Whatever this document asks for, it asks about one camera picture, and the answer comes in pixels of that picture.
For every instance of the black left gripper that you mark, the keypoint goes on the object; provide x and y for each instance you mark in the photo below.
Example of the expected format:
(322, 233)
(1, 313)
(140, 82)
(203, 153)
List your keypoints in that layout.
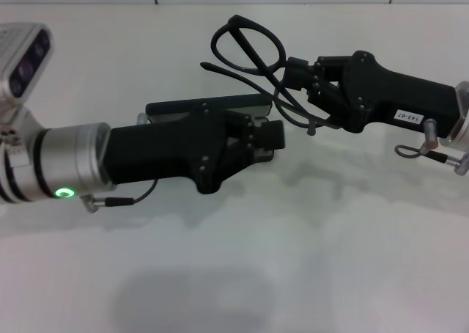
(157, 153)

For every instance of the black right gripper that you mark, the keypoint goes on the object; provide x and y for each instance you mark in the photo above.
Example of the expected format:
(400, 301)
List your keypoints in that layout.
(395, 98)

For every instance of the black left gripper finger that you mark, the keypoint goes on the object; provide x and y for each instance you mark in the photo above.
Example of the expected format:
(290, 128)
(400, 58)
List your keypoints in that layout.
(273, 128)

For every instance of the black round glasses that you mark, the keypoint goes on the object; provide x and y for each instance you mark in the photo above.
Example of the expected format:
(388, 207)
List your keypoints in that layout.
(238, 19)

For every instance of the black glasses case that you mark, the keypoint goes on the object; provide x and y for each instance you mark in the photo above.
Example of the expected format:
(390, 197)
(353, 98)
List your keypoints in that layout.
(176, 107)

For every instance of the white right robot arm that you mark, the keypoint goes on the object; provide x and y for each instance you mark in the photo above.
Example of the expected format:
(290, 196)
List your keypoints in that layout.
(461, 127)

